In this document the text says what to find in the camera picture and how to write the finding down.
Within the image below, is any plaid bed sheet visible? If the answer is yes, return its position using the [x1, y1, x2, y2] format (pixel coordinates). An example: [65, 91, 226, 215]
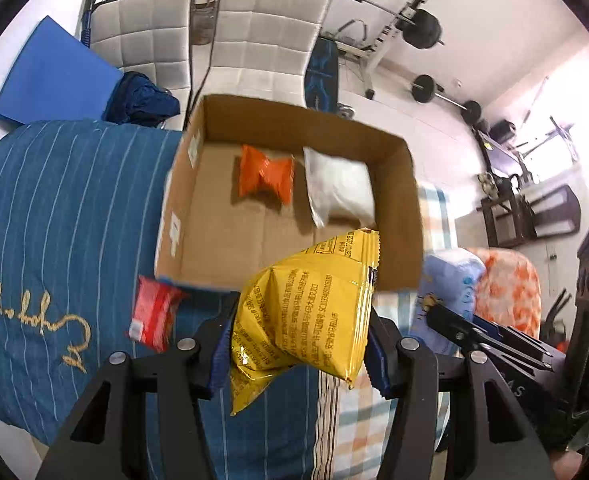
[314, 180, 461, 480]

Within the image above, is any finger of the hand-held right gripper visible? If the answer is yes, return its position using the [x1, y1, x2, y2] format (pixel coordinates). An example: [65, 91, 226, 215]
[425, 304, 556, 373]
[471, 315, 568, 362]

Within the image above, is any white quilted chair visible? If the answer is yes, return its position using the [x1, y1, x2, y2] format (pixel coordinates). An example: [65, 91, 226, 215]
[208, 0, 333, 109]
[88, 0, 195, 107]

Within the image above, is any dark blue cloth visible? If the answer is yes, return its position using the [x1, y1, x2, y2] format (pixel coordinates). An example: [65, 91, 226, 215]
[102, 71, 182, 129]

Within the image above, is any orange white pillow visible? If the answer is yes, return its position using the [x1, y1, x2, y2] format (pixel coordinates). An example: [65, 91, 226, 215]
[467, 246, 543, 342]

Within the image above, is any dark wooden table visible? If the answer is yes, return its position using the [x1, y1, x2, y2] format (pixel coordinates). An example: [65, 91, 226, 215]
[474, 125, 583, 249]

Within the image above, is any blue foam mat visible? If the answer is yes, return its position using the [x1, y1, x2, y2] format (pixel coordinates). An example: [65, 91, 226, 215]
[0, 15, 125, 127]

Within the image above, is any blue striped blanket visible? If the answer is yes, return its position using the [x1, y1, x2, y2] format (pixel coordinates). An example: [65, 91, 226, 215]
[0, 120, 326, 480]

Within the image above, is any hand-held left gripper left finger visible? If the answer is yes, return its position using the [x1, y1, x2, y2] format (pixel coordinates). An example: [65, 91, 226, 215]
[34, 292, 240, 480]

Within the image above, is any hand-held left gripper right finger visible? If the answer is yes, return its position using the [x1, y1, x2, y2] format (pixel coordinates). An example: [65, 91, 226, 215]
[365, 306, 556, 480]

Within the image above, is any light blue cartoon pillow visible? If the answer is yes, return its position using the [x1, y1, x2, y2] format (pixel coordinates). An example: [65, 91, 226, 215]
[417, 247, 488, 357]

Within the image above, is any blue black padded board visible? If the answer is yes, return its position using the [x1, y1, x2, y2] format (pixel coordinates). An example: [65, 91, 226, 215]
[303, 37, 340, 111]

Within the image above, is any yellow snack packet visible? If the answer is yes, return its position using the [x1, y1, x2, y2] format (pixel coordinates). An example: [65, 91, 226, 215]
[229, 227, 381, 417]

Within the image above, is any red snack packet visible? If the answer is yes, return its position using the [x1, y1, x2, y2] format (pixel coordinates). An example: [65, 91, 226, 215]
[126, 276, 188, 354]

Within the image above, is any barbell with black plates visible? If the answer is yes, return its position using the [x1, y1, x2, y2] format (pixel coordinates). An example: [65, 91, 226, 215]
[249, 0, 446, 52]

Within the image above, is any white snack packet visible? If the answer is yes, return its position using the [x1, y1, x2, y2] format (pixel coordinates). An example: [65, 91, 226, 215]
[303, 146, 377, 229]

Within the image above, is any blue handled pole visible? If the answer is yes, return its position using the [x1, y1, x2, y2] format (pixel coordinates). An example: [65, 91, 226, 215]
[79, 0, 104, 51]

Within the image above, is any cardboard box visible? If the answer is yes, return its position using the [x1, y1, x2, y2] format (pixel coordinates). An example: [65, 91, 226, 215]
[154, 94, 425, 292]

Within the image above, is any white weight bench frame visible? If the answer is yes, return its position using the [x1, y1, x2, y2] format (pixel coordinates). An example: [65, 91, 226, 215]
[331, 17, 406, 101]

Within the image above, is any orange snack packet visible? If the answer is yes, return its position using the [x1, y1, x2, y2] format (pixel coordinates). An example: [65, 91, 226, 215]
[238, 144, 295, 206]

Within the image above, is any black dumbbell bar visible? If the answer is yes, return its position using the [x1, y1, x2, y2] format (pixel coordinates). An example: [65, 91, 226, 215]
[411, 74, 483, 124]

